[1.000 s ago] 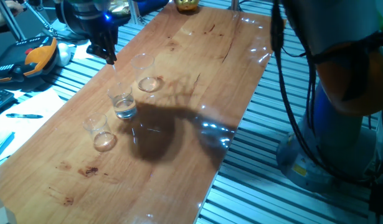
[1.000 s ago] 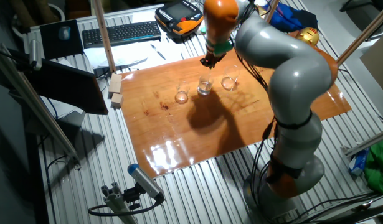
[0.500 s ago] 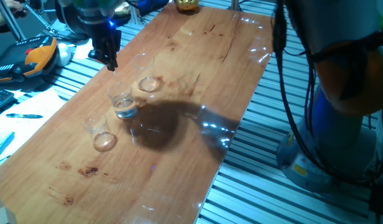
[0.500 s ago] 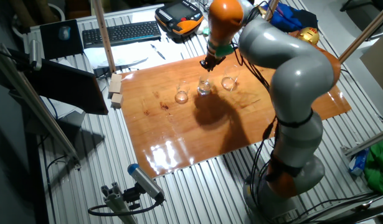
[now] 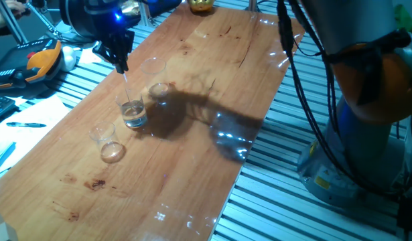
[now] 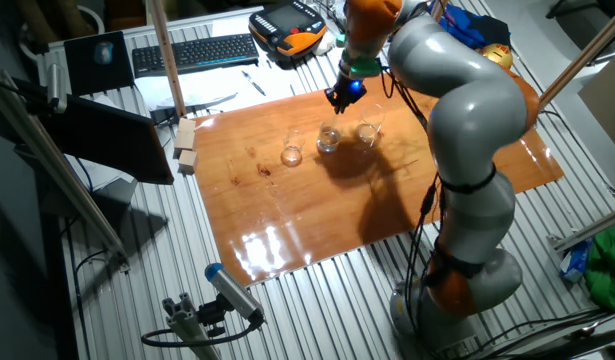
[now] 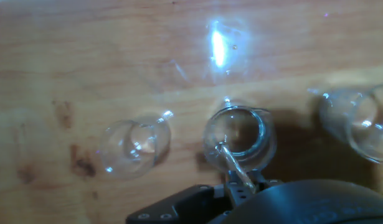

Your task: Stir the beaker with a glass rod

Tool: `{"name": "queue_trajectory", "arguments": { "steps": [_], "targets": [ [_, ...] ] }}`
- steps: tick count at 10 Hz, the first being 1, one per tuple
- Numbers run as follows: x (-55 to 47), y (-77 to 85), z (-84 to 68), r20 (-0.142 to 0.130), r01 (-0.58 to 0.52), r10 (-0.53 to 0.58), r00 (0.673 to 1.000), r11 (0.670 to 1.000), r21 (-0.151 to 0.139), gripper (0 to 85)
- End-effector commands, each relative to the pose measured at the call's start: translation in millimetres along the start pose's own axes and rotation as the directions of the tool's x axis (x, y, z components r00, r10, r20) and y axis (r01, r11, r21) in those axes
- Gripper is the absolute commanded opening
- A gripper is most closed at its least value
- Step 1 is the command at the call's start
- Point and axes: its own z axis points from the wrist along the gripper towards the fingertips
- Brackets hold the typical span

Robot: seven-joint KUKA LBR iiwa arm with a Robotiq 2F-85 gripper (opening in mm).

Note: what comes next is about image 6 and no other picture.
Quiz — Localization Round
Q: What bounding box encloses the aluminium profile post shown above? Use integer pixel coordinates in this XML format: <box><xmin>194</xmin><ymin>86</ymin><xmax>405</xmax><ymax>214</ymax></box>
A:
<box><xmin>161</xmin><ymin>292</ymin><xmax>223</xmax><ymax>360</ymax></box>

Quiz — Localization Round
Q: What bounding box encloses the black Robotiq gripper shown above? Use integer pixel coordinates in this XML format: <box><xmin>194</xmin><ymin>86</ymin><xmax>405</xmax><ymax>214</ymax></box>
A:
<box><xmin>325</xmin><ymin>74</ymin><xmax>367</xmax><ymax>116</ymax></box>

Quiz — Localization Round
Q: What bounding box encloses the large glass beaker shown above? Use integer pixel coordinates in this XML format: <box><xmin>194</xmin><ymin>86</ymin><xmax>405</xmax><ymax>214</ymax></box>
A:
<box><xmin>354</xmin><ymin>103</ymin><xmax>387</xmax><ymax>148</ymax></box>

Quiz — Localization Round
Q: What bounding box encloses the black mouse pad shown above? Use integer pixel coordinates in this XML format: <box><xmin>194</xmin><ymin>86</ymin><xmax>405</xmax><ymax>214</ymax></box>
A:
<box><xmin>63</xmin><ymin>30</ymin><xmax>136</xmax><ymax>97</ymax></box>

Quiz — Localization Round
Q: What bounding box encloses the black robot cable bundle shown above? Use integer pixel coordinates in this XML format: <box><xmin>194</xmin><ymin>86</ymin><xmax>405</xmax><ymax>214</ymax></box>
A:
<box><xmin>379</xmin><ymin>64</ymin><xmax>453</xmax><ymax>354</ymax></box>

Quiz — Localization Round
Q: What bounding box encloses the medium glass beaker with water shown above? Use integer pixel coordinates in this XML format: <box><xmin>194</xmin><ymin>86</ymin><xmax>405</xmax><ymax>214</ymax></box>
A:
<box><xmin>316</xmin><ymin>118</ymin><xmax>344</xmax><ymax>155</ymax></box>

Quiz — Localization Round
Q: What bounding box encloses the small white paper sheet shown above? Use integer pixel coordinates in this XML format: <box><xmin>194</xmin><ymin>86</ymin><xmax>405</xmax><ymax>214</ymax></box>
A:
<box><xmin>210</xmin><ymin>16</ymin><xmax>258</xmax><ymax>39</ymax></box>

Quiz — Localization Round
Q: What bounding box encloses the black computer keyboard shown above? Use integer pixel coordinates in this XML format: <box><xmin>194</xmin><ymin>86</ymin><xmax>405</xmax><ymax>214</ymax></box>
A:
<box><xmin>131</xmin><ymin>33</ymin><xmax>261</xmax><ymax>79</ymax></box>

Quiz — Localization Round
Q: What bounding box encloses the white round bin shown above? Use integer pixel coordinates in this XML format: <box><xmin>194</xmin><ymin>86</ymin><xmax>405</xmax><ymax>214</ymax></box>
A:
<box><xmin>16</xmin><ymin>4</ymin><xmax>107</xmax><ymax>56</ymax></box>

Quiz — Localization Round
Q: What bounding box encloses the white rounded object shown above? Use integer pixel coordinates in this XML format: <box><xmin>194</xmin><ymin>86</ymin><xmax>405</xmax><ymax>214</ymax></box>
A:
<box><xmin>311</xmin><ymin>32</ymin><xmax>335</xmax><ymax>56</ymax></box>

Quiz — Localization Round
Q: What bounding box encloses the grey computer mouse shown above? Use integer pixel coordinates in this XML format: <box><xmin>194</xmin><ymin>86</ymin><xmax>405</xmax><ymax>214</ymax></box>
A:
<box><xmin>93</xmin><ymin>40</ymin><xmax>115</xmax><ymax>66</ymax></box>

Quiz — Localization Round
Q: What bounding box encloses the large white paper sheet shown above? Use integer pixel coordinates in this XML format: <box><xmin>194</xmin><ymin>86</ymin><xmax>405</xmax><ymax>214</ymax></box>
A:
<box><xmin>134</xmin><ymin>63</ymin><xmax>313</xmax><ymax>115</ymax></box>

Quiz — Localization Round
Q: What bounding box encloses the short aluminium frame bar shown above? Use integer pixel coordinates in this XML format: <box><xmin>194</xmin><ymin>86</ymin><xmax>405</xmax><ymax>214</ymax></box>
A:
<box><xmin>546</xmin><ymin>204</ymin><xmax>615</xmax><ymax>254</ymax></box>

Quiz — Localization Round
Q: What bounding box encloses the glossy wooden board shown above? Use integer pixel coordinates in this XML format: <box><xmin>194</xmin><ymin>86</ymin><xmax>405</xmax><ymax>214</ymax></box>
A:
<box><xmin>191</xmin><ymin>74</ymin><xmax>567</xmax><ymax>288</ymax></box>

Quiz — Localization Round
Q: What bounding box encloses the black camera cable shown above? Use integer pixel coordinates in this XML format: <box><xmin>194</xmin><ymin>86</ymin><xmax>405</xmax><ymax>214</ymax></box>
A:
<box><xmin>140</xmin><ymin>309</ymin><xmax>266</xmax><ymax>349</ymax></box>

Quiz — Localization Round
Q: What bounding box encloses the thick wooden pole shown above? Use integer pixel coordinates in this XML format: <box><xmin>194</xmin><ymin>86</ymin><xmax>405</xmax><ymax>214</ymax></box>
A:
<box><xmin>536</xmin><ymin>2</ymin><xmax>615</xmax><ymax>109</ymax></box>

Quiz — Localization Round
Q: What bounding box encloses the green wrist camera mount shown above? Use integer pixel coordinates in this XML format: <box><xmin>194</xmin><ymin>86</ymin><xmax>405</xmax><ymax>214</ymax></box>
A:
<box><xmin>339</xmin><ymin>49</ymin><xmax>383</xmax><ymax>80</ymax></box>

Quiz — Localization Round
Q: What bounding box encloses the orange black teach pendant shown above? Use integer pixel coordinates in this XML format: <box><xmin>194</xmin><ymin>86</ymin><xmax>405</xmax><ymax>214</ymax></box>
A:
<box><xmin>247</xmin><ymin>0</ymin><xmax>329</xmax><ymax>58</ymax></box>

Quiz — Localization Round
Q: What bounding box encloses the green cloth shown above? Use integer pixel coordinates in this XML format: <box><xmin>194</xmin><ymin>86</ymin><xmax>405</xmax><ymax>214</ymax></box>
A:
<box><xmin>584</xmin><ymin>222</ymin><xmax>615</xmax><ymax>314</ymax></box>

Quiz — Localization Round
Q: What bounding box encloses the slim wooden pole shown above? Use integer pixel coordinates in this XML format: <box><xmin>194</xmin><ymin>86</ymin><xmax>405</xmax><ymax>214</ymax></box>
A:
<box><xmin>146</xmin><ymin>0</ymin><xmax>188</xmax><ymax>119</ymax></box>

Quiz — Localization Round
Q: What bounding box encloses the dark pen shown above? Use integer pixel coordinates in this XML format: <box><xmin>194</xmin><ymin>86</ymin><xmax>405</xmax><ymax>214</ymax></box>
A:
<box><xmin>240</xmin><ymin>69</ymin><xmax>267</xmax><ymax>97</ymax></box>

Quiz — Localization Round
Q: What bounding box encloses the black flat monitor panel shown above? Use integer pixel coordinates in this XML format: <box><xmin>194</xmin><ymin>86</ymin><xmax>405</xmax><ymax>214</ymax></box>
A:
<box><xmin>36</xmin><ymin>94</ymin><xmax>176</xmax><ymax>186</ymax></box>

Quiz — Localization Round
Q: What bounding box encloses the blue cloth bag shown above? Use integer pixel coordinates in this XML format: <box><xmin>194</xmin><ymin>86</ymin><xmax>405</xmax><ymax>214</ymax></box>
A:
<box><xmin>429</xmin><ymin>2</ymin><xmax>513</xmax><ymax>51</ymax></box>

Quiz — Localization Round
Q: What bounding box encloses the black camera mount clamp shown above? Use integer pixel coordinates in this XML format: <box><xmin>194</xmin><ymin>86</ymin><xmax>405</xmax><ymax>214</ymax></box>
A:
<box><xmin>196</xmin><ymin>292</ymin><xmax>234</xmax><ymax>339</ymax></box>

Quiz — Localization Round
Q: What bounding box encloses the small empty glass beaker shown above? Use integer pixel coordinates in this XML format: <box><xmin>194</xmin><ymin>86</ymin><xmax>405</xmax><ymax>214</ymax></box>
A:
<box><xmin>279</xmin><ymin>128</ymin><xmax>306</xmax><ymax>168</ymax></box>

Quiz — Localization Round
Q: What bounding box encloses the silver camera with blue cap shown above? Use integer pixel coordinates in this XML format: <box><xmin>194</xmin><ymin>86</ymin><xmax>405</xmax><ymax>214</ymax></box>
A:
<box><xmin>204</xmin><ymin>262</ymin><xmax>266</xmax><ymax>324</ymax></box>

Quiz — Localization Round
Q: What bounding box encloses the brown cardboard sheet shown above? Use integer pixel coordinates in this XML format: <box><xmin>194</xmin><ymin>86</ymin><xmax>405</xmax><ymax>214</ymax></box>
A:
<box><xmin>577</xmin><ymin>47</ymin><xmax>615</xmax><ymax>161</ymax></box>

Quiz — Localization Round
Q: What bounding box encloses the long aluminium frame bar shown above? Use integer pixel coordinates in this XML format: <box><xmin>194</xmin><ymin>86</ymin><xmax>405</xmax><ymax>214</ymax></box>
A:
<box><xmin>0</xmin><ymin>69</ymin><xmax>131</xmax><ymax>274</ymax></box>

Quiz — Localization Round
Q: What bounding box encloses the blue tissue packet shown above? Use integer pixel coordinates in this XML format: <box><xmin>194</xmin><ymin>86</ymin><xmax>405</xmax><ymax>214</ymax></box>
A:
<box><xmin>559</xmin><ymin>238</ymin><xmax>594</xmax><ymax>284</ymax></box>

